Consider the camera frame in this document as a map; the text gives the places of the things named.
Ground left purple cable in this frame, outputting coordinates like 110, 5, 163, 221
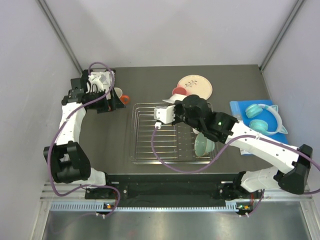
47, 61, 121, 218

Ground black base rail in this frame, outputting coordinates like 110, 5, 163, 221
85, 173, 263, 215

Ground pink plastic cup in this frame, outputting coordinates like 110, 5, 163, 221
172, 86, 188, 96

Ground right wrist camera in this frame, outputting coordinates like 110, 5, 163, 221
153, 105, 175, 124

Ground pink floral plate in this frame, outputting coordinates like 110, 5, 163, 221
177, 74, 213, 100

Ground orange mug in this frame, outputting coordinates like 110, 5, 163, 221
114, 87, 131, 105

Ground teal cat-ear headphones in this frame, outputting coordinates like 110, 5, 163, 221
245, 103, 288, 136

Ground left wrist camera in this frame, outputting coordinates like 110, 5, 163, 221
88, 72, 111, 93

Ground green ceramic bowl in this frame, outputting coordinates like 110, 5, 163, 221
194, 133, 215, 157

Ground orange and white bowl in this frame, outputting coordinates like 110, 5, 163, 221
192, 128, 200, 135

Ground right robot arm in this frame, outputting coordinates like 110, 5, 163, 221
170, 95, 313, 198

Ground wire dish rack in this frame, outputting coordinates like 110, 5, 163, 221
129, 102, 222, 164

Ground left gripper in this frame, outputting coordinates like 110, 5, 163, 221
87, 86, 126, 114

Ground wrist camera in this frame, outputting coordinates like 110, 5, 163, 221
88, 72, 111, 93
153, 105, 175, 124

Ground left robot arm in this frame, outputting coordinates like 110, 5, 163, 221
43, 72, 125, 199

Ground white blue-rimmed plate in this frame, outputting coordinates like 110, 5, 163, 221
162, 94, 187, 104

